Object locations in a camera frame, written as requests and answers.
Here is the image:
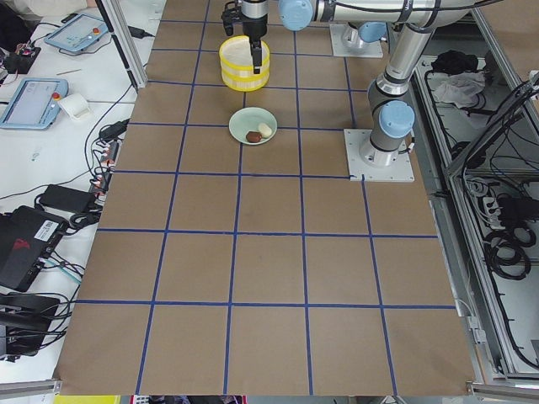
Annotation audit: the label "black computer box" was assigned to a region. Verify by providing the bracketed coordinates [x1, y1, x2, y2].
[1, 205, 68, 292]

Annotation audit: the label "black power strip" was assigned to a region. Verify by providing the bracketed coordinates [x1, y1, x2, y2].
[89, 140, 121, 197]

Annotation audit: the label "white cloth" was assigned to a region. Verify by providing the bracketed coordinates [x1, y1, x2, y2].
[433, 72, 485, 108]

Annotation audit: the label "light green plate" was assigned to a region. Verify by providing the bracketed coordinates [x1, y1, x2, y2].
[228, 107, 278, 146]

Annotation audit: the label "coiled black cables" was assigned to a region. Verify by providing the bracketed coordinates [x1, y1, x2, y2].
[482, 226, 532, 279]

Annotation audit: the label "far blue teach pendant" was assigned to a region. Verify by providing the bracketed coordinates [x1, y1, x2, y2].
[44, 13, 109, 54]

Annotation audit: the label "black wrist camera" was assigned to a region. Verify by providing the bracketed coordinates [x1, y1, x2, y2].
[221, 1, 241, 37]

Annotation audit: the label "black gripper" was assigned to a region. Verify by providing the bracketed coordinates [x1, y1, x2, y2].
[240, 0, 268, 74]

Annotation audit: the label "black device bottom left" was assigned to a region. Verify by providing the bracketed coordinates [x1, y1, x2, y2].
[1, 293, 60, 362]

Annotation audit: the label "brown bun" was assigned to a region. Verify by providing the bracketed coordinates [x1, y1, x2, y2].
[246, 131, 263, 143]

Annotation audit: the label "near blue teach pendant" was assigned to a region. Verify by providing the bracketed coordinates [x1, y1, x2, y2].
[1, 77, 69, 130]

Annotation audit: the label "yellow steamer tier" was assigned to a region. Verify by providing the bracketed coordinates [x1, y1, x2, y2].
[219, 35, 255, 77]
[221, 65, 270, 92]

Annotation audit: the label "white bun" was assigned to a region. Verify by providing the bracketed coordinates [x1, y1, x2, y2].
[258, 122, 273, 139]

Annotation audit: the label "aluminium frame post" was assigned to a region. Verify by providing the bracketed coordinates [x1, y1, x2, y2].
[96, 0, 148, 92]

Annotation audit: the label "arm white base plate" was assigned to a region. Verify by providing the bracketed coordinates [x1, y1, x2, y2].
[344, 129, 414, 183]
[329, 22, 387, 58]

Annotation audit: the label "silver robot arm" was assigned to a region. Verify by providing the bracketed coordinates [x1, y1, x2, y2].
[278, 1, 476, 167]
[221, 0, 387, 74]

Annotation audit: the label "blue teach pendant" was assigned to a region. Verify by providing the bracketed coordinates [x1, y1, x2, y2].
[44, 13, 109, 54]
[1, 77, 69, 130]

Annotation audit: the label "black cloth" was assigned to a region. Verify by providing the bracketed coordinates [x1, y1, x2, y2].
[431, 50, 478, 75]

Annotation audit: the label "black power adapter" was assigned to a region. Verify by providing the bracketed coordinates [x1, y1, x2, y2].
[35, 184, 96, 213]

